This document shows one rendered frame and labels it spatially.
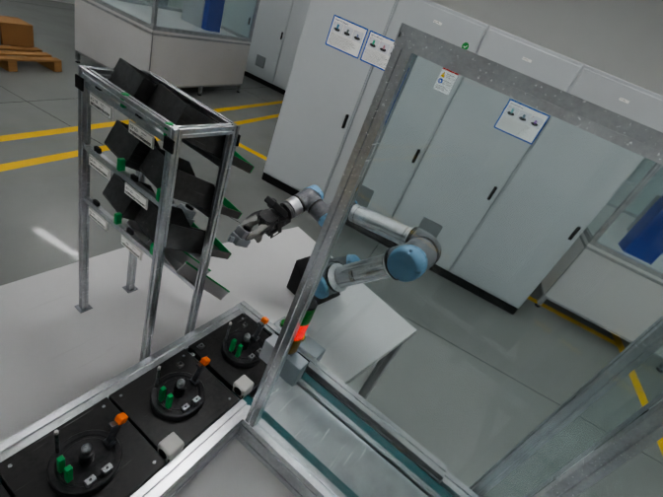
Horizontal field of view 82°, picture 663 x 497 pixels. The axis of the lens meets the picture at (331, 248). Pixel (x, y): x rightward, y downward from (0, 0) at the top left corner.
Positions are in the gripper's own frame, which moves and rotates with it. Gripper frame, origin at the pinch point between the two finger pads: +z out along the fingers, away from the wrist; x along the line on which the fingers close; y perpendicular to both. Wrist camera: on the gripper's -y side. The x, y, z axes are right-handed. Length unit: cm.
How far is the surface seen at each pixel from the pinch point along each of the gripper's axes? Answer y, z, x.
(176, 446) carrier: 2, 52, -45
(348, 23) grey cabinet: 40, -236, 180
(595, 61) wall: 180, -739, 75
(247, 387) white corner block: 13, 29, -41
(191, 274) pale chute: -2.7, 23.3, -6.2
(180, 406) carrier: 5, 46, -36
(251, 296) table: 39.7, 2.6, -0.3
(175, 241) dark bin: -19.7, 24.1, -6.3
